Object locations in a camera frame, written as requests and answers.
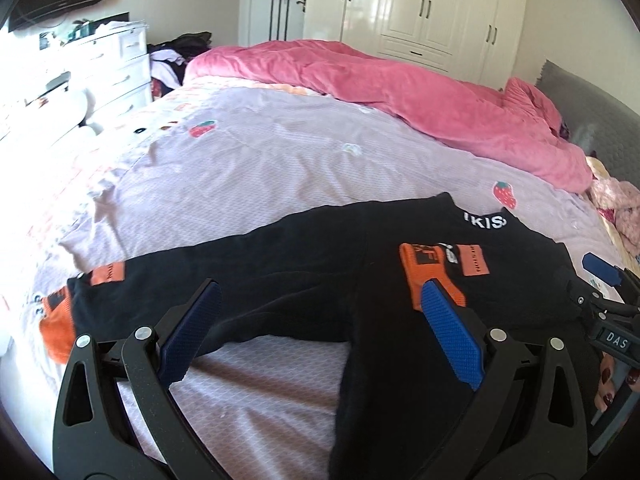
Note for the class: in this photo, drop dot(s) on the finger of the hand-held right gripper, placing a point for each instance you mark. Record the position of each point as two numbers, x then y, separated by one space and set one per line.
587 300
600 267

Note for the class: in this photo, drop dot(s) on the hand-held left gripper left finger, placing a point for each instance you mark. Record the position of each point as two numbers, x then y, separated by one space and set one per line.
192 332

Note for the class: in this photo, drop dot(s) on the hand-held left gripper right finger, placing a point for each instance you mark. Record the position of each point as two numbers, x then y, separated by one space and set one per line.
450 332

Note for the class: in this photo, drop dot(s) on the black pants with orange patches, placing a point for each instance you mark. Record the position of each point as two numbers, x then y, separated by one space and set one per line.
300 270

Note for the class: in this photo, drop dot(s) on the pile of pink clothes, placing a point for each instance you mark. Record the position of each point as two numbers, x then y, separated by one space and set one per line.
617 200

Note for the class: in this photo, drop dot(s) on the pile of dark clothes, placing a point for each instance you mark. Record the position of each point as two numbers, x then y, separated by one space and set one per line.
172 55

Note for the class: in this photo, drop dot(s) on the person's right hand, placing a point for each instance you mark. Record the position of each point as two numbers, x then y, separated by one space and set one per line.
609 382

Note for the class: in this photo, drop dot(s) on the grey headboard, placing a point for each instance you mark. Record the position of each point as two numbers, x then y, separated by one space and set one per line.
595 110

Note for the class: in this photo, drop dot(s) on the purple strawberry print bedsheet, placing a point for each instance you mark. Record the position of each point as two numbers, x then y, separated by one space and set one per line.
250 170

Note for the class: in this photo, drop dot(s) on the pink quilt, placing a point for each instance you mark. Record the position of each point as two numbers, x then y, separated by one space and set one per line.
400 90

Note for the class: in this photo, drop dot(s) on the white rounded chair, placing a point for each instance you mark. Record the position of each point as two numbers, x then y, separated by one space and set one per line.
55 115

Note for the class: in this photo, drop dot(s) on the white chest of drawers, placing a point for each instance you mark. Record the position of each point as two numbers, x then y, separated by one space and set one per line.
120 60

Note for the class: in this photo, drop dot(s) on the white wardrobe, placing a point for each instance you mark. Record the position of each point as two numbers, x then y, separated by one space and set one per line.
425 10

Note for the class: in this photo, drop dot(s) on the white door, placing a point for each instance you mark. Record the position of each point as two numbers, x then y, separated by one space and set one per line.
252 10

